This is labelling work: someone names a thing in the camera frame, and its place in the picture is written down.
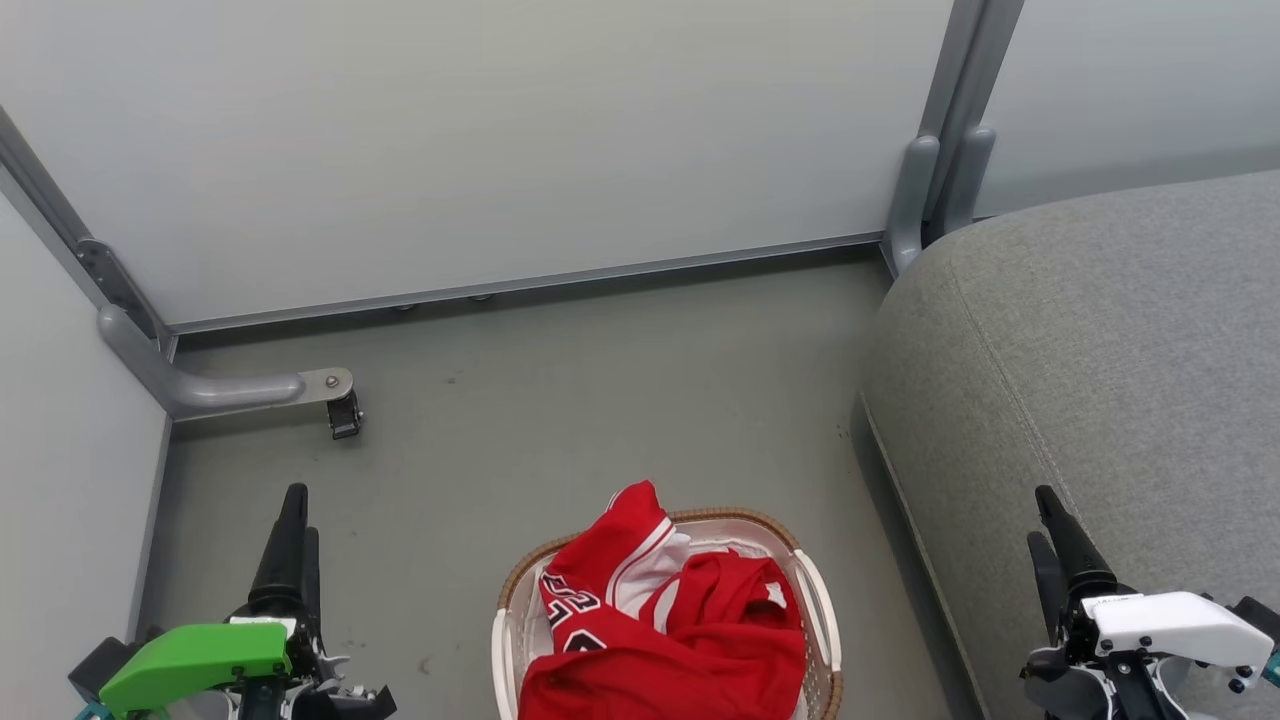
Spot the grey partition bottom rail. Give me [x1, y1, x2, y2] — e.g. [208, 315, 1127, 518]
[163, 231, 887, 337]

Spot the grey fabric sofa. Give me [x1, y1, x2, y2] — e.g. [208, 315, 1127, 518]
[858, 168, 1280, 720]

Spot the grey partition frame post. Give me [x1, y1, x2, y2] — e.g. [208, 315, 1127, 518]
[0, 104, 179, 363]

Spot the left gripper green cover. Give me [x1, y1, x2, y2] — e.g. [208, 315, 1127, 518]
[68, 483, 397, 720]

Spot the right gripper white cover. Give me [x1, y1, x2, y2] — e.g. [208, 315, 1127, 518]
[1021, 485, 1280, 720]

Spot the red and white jersey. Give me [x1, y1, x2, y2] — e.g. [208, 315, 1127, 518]
[517, 480, 809, 720]

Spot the grey partition post bracket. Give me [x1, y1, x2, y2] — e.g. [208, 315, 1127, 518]
[882, 0, 1027, 278]

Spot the white laundry basket brown rim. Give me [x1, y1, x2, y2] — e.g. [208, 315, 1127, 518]
[490, 506, 846, 720]

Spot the grey partition foot bar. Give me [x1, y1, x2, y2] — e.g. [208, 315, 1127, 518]
[96, 304, 355, 421]

